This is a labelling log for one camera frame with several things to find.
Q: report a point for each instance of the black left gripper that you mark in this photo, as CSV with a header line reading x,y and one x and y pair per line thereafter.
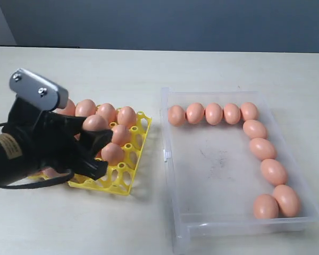
x,y
46,139

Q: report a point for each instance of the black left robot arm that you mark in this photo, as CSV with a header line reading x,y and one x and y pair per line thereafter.
x,y
32,181

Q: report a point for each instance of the yellow plastic egg tray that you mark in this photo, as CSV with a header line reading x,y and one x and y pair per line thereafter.
x,y
119,178

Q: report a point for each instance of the clear plastic container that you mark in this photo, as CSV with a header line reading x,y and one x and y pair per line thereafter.
x,y
213,178

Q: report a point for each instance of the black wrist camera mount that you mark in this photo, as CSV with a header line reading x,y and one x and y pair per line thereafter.
x,y
37,90

